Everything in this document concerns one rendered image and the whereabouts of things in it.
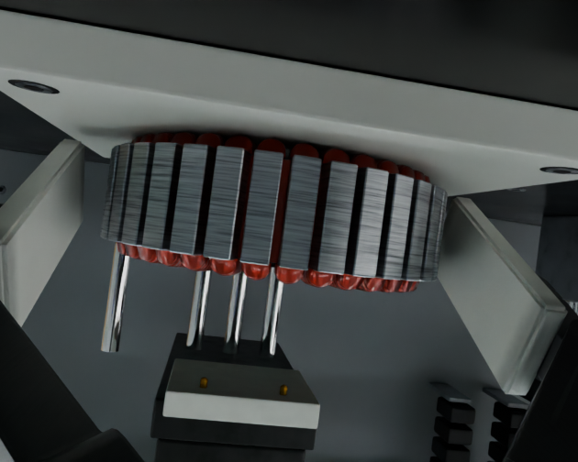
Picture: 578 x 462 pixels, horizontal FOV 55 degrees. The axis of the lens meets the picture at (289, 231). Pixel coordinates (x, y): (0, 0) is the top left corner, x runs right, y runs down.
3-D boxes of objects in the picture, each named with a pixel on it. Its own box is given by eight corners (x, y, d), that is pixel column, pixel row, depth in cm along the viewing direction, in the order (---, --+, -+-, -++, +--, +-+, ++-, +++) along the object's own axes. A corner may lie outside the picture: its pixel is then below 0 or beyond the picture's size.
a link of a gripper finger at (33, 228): (9, 350, 13) (-24, 347, 13) (83, 221, 20) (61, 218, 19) (4, 243, 12) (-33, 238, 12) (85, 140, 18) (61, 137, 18)
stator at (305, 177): (75, 101, 13) (53, 259, 13) (521, 170, 14) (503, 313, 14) (138, 159, 24) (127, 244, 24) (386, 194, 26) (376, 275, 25)
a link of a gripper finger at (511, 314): (544, 307, 14) (572, 310, 14) (452, 194, 20) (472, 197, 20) (503, 396, 15) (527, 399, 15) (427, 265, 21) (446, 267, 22)
